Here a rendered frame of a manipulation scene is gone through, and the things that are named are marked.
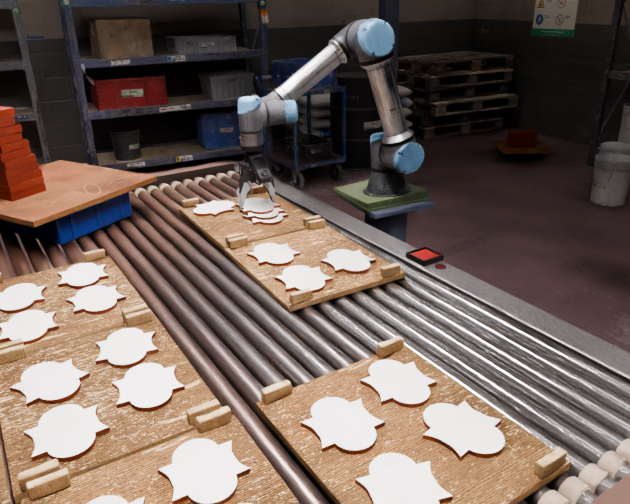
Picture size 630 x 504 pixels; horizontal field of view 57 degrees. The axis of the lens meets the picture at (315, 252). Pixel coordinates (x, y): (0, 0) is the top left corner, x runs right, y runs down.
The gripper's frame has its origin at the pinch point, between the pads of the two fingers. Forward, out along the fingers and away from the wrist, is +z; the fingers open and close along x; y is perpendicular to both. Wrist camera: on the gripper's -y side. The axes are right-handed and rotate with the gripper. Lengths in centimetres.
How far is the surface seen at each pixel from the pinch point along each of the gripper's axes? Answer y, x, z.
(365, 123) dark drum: 305, -217, 50
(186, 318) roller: -55, 39, 5
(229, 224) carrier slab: -5.9, 12.2, 2.9
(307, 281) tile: -56, 7, 2
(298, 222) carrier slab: -14.9, -8.4, 2.9
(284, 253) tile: -37.6, 6.0, 2.0
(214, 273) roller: -34.9, 25.9, 4.8
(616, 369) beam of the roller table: -115, -34, 5
